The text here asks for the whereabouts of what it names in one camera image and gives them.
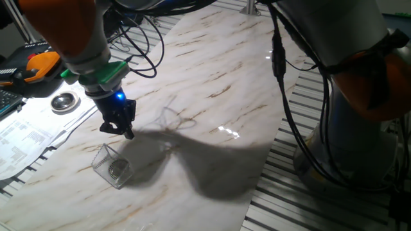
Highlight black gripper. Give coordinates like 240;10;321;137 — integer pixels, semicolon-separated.
92;90;137;141

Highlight small round metal plate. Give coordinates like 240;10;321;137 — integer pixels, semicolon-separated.
108;159;130;180

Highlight metal bowl with white rim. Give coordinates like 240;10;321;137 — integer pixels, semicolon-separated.
50;90;80;113

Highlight white printed paper sheets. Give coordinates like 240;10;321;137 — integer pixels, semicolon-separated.
0;80;99;181

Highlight white marble pattern sheet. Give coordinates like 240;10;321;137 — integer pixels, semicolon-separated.
0;3;306;231

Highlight orange and black teach pendant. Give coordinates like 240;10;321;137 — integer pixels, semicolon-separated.
0;40;64;87

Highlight black computer keyboard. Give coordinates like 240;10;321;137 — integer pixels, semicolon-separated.
0;89;24;118

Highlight blue metal box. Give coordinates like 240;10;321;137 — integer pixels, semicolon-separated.
381;12;411;33

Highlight white wire mesh basket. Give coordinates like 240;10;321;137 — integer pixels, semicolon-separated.
91;143;134;189

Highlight green wrist mount plate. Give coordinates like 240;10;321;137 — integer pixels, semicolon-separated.
60;60;131;92

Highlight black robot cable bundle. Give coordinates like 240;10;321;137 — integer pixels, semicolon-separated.
107;0;411;193

